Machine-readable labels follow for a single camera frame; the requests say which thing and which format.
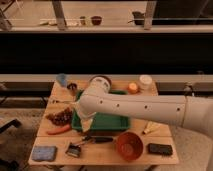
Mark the blue sponge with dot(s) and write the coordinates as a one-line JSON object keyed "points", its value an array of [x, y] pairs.
{"points": [[44, 153]]}

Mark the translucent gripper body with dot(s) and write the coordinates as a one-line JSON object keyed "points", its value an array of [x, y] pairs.
{"points": [[86, 122]]}

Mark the blue plastic cup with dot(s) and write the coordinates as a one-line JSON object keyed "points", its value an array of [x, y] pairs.
{"points": [[61, 79]]}

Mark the small black brush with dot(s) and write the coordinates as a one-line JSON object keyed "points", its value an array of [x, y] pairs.
{"points": [[74, 150]]}

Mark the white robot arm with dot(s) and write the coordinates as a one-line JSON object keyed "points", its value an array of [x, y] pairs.
{"points": [[192, 113]]}

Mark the wooden table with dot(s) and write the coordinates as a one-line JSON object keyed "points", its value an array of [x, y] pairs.
{"points": [[101, 154]]}

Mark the dark red background bowl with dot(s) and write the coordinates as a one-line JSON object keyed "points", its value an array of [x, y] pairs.
{"points": [[96, 20]]}

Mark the yellow banana toy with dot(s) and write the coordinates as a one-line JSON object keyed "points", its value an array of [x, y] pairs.
{"points": [[150, 127]]}

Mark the orange carrot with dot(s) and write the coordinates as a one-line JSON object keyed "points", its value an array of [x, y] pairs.
{"points": [[59, 130]]}

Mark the white round container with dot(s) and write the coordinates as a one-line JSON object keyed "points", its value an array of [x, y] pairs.
{"points": [[145, 81]]}

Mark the orange plastic bowl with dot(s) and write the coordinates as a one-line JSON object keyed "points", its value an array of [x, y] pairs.
{"points": [[129, 146]]}

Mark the black handled tool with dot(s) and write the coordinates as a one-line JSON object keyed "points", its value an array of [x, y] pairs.
{"points": [[97, 139]]}

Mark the background dark pot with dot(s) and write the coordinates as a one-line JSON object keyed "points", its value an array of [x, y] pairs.
{"points": [[138, 18]]}

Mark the metal cup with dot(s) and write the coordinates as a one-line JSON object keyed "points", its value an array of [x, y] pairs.
{"points": [[72, 87]]}

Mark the purple bowl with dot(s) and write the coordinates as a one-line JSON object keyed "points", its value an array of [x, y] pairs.
{"points": [[100, 80]]}

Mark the background small cup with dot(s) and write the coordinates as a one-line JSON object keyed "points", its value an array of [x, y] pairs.
{"points": [[83, 20]]}

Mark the green plastic bin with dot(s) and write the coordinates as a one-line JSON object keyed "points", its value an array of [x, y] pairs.
{"points": [[102, 122]]}

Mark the orange fruit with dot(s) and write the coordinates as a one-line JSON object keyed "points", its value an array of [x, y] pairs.
{"points": [[133, 88]]}

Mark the dark grape bunch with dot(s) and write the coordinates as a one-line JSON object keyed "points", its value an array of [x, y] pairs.
{"points": [[61, 118]]}

